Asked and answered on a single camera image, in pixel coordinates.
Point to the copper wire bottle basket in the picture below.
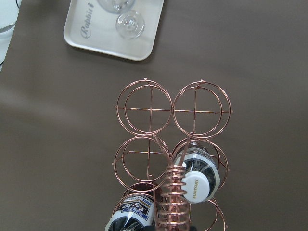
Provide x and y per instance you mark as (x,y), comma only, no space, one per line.
(157,124)

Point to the tea bottle in basket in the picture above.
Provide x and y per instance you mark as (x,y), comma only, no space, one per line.
(201,178)
(136,210)

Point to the upright wine glass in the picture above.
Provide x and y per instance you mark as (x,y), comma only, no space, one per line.
(130,23)

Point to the cream rectangular tray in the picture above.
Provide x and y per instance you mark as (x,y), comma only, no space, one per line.
(89,26)

